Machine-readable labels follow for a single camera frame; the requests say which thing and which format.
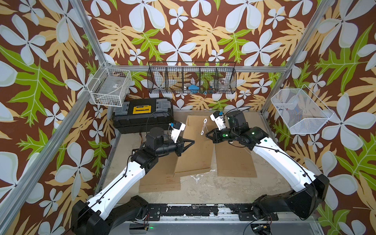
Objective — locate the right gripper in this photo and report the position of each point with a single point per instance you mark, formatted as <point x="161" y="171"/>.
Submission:
<point x="215" y="138"/>

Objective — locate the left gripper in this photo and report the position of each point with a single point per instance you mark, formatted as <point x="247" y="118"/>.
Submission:
<point x="180" y="146"/>

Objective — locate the brown kraft file bag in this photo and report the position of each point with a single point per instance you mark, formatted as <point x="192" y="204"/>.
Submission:
<point x="161" y="177"/>

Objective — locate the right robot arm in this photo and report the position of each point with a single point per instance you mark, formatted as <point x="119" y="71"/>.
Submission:
<point x="308" y="189"/>

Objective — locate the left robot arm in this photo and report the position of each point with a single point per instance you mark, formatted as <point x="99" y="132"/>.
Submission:
<point x="100" y="214"/>

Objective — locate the blue object in basket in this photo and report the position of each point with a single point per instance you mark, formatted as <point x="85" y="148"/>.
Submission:
<point x="193" y="89"/>

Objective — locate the black toolbox yellow latch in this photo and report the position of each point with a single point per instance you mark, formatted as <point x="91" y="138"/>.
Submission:
<point x="141" y="115"/>

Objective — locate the white mesh basket right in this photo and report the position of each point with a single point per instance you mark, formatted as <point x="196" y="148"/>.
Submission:
<point x="302" y="111"/>

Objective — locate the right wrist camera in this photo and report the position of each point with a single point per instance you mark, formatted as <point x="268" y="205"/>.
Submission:
<point x="218" y="118"/>

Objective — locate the black wire basket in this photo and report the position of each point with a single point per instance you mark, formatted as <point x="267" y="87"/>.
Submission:
<point x="177" y="76"/>

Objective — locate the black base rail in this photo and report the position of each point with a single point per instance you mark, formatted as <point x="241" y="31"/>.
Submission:
<point x="206" y="213"/>

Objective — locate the white wire basket left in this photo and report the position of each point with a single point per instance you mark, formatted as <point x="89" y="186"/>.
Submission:
<point x="109" y="86"/>

